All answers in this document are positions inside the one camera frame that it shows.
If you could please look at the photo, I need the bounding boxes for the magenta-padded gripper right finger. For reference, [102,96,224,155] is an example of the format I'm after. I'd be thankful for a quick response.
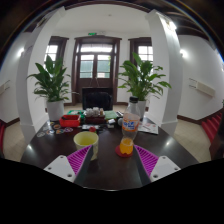
[130,144,182,187]

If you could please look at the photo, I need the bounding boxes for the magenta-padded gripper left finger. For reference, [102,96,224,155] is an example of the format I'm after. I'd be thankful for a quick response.
[43,144,95,188]

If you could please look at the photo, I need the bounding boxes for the clear orange drink bottle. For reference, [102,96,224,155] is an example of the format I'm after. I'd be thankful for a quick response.
[119,96,142,156]

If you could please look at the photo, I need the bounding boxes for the pale yellow cup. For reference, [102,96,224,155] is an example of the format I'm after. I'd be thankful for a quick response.
[73,130,100,162]

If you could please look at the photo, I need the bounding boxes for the flat round red coaster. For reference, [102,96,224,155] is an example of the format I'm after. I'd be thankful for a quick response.
[115,144,135,158]

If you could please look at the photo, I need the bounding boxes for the white printed magazine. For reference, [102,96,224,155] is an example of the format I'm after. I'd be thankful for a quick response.
[138,120,160,135]

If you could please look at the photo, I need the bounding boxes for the black flat device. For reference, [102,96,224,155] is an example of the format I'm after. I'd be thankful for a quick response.
[81,123,101,131]

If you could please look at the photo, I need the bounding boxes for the red box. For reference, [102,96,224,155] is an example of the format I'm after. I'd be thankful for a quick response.
[59,114,82,128]

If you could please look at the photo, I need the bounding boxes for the sheet of round stickers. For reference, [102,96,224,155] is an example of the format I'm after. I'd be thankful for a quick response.
[35,120,74,139]

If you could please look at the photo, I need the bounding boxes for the box of small white items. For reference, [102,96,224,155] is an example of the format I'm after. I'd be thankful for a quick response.
[83,107,106,125]

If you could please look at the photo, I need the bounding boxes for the small green box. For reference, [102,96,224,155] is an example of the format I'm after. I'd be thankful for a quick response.
[66,109,85,117]

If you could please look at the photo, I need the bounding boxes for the green book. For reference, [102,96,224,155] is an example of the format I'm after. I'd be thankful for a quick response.
[103,110,119,121]

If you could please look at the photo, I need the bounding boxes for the black chair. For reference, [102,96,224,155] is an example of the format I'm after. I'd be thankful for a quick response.
[81,87,114,112]

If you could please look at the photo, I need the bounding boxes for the red carpeted staircase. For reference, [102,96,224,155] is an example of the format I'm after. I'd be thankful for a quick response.
[0,119,8,154]
[200,111,224,144]

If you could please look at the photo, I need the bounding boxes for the green potted plant white pot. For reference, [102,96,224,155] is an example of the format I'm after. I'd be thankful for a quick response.
[27,54,73,122]
[117,52,173,119]

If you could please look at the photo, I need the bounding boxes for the dark wooden double door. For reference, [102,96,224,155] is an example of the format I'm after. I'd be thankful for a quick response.
[71,35,122,104]

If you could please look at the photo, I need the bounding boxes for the dark framed window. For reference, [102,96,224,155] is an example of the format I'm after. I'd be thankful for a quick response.
[43,35,70,73]
[128,36,155,66]

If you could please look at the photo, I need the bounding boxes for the white wall unit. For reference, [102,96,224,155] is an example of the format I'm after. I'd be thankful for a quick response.
[0,79,12,97]
[188,78,216,98]

